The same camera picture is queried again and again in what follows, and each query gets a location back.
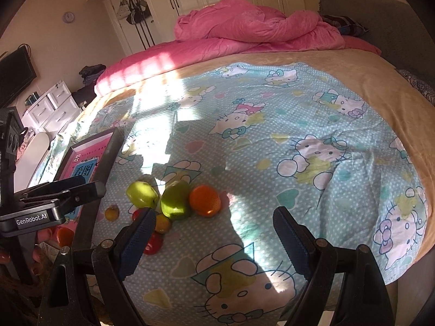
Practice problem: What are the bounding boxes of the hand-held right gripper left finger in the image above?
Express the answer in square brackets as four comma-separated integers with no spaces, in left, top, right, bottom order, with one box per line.
[37,207,157,326]

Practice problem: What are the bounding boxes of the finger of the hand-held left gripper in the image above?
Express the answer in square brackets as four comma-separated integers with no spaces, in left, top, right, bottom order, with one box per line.
[20,180,105,208]

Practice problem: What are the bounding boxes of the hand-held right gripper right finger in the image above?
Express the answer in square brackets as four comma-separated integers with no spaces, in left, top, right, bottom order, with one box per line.
[273,206,391,326]

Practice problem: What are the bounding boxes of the black box with pink lining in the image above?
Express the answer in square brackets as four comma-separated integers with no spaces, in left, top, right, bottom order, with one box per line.
[29,127,125,255]

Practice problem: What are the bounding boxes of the green apple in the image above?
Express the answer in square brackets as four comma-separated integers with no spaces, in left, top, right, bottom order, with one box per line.
[126,181,160,208]
[160,180,191,221]

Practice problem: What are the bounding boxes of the orange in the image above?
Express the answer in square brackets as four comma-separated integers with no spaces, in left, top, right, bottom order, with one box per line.
[189,185,221,217]

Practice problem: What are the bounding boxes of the cat printed blanket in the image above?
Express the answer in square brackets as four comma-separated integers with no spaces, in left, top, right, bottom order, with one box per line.
[34,62,427,326]

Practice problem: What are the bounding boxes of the white drawer cabinet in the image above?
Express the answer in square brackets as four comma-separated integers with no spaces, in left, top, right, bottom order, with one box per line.
[22,80,82,133]

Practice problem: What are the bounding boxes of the pile of dark clothes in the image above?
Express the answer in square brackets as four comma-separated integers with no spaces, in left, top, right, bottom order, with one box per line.
[79,64,107,84]

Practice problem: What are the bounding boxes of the black television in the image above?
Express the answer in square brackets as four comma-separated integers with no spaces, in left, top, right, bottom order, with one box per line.
[0,46,37,107]

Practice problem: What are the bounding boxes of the white door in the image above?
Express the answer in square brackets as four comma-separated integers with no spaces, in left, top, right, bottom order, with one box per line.
[104,0,160,55]

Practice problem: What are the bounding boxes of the hanging bags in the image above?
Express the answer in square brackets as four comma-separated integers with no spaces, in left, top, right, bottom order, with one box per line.
[116,0,150,24]

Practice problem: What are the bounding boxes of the patterned pillow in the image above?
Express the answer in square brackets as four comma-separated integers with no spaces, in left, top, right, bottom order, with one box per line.
[396,69,435,106]

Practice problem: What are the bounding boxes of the pink quilt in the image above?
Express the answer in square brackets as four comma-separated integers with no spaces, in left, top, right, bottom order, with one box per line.
[94,0,381,97]

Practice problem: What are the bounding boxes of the striped dark pillow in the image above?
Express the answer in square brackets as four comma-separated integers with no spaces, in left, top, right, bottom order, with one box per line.
[321,15,369,36]

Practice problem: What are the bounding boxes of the grey headboard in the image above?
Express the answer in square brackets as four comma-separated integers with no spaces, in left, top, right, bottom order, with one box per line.
[318,0,435,85]

